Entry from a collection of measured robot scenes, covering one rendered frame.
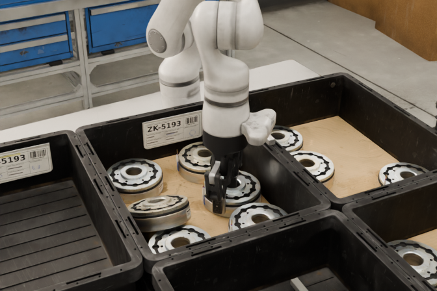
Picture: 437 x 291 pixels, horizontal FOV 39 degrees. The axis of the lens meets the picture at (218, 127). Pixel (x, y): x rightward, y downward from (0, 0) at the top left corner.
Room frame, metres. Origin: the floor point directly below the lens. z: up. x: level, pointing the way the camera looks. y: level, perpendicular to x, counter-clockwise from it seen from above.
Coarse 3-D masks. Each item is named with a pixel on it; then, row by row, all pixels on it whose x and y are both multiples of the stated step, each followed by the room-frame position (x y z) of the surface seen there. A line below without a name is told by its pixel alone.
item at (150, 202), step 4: (160, 196) 0.85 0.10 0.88; (164, 196) 0.84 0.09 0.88; (148, 200) 0.83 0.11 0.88; (152, 200) 0.83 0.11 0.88; (156, 200) 0.84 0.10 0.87; (160, 200) 0.84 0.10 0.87; (164, 200) 0.82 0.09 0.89; (168, 200) 0.82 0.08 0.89; (144, 204) 0.81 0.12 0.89; (148, 204) 0.81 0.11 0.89; (152, 204) 0.80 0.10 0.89; (156, 204) 0.80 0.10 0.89; (160, 204) 0.80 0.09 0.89; (164, 204) 0.81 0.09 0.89
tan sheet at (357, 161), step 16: (304, 128) 1.16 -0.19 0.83; (320, 128) 1.16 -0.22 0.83; (336, 128) 1.16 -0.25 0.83; (352, 128) 1.16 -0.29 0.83; (304, 144) 1.09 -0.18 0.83; (320, 144) 1.09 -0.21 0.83; (336, 144) 1.09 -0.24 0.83; (352, 144) 1.09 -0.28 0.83; (368, 144) 1.09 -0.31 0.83; (336, 160) 1.03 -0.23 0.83; (352, 160) 1.03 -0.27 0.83; (368, 160) 1.03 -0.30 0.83; (384, 160) 1.03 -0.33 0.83; (336, 176) 0.98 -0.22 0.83; (352, 176) 0.98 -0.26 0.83; (368, 176) 0.98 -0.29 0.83; (336, 192) 0.92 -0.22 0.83; (352, 192) 0.92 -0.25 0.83
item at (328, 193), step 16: (304, 80) 1.19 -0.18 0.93; (320, 80) 1.19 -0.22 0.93; (352, 80) 1.19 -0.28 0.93; (400, 112) 1.05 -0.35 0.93; (432, 128) 0.99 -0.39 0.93; (288, 160) 0.88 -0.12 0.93; (304, 176) 0.83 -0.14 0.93; (416, 176) 0.83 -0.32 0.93; (432, 176) 0.83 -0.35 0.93; (368, 192) 0.79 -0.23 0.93; (336, 208) 0.76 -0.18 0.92
